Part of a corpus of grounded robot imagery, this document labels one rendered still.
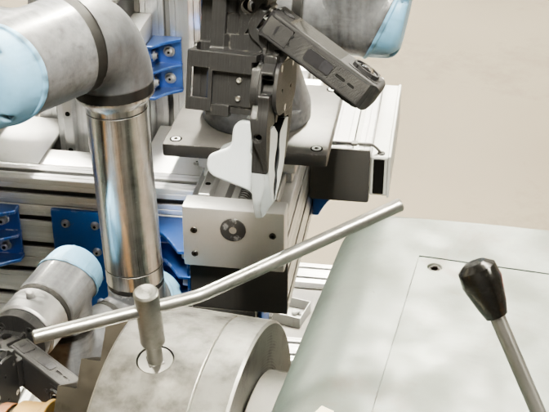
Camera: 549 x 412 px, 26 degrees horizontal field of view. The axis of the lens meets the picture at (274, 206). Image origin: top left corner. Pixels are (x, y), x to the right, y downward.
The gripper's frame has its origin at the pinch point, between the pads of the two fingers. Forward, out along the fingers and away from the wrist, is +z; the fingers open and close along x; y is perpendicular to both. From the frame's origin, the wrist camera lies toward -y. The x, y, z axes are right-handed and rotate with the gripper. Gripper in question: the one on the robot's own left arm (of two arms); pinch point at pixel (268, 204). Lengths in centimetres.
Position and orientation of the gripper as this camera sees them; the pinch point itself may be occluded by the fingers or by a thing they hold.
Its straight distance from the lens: 107.0
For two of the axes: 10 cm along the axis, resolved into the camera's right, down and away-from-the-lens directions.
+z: -0.7, 9.6, 2.8
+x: -2.5, 2.6, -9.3
